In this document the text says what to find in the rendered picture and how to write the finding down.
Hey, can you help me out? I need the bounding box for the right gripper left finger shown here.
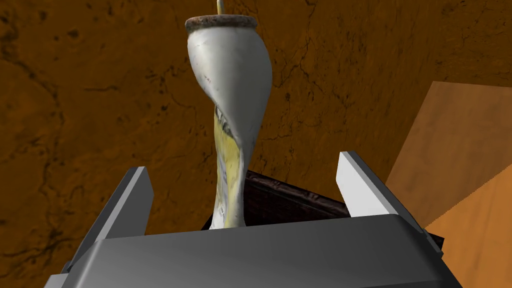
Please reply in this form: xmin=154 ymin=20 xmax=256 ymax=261
xmin=67 ymin=166 xmax=155 ymax=271

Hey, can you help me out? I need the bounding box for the white curved vase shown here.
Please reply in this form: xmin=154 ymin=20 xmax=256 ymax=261
xmin=184 ymin=0 xmax=274 ymax=231

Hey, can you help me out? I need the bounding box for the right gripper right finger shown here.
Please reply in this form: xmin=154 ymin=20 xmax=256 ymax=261
xmin=335 ymin=150 xmax=425 ymax=235

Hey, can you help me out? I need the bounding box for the dark wooden box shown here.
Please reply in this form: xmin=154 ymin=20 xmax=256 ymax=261
xmin=201 ymin=170 xmax=446 ymax=251

